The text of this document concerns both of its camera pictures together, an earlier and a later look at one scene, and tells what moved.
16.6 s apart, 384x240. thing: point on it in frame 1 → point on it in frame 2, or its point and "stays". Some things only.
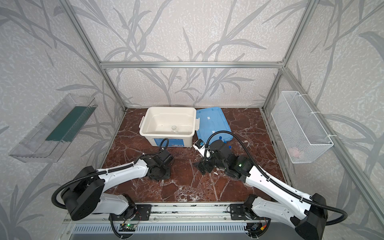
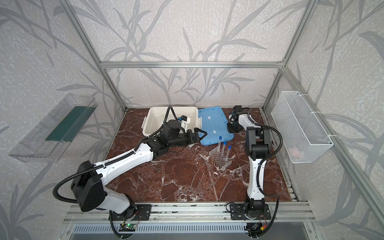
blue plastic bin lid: (212, 120) stays
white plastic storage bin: (177, 124) stays
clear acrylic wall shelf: (46, 140) stays
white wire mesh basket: (303, 137) stays
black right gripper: (207, 163) → (234, 126)
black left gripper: (162, 173) → (191, 136)
